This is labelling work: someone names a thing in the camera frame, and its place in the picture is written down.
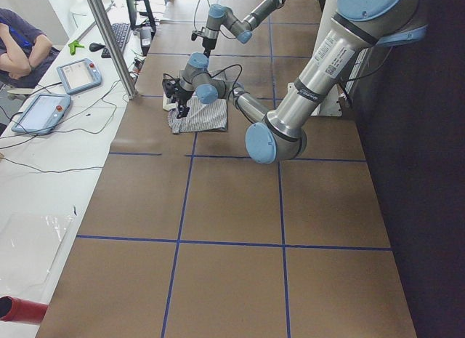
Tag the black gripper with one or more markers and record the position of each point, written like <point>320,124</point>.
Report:
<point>208,43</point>
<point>183,98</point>

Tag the navy white striped polo shirt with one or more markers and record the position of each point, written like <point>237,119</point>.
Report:
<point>207,112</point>

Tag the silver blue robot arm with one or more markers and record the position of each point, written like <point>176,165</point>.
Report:
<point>241,30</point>
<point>276,135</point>

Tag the blue tape grid lines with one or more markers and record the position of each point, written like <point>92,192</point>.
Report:
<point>188,237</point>

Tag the black keyboard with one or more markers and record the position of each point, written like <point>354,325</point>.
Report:
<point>121,32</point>

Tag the black monitor stand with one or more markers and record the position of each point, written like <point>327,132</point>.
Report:
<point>140,15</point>

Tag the upper blue teach pendant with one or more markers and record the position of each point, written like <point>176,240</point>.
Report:
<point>79,76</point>

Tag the blue teach pendant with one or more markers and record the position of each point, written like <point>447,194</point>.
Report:
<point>43,114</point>
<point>79,76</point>

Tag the green tool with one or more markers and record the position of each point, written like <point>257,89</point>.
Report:
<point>74,45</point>

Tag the lower blue teach pendant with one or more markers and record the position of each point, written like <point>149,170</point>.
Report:
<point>43,114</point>

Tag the seated person in purple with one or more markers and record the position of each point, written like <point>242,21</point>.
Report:
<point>26,51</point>

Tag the clear plastic bag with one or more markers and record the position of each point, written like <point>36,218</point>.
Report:
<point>29,245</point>

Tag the red cylinder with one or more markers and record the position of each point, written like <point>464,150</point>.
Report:
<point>19,310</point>

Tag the aluminium camera post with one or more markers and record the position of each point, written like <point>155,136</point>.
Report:
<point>101,18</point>

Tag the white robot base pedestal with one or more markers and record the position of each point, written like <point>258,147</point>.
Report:
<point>330,98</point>

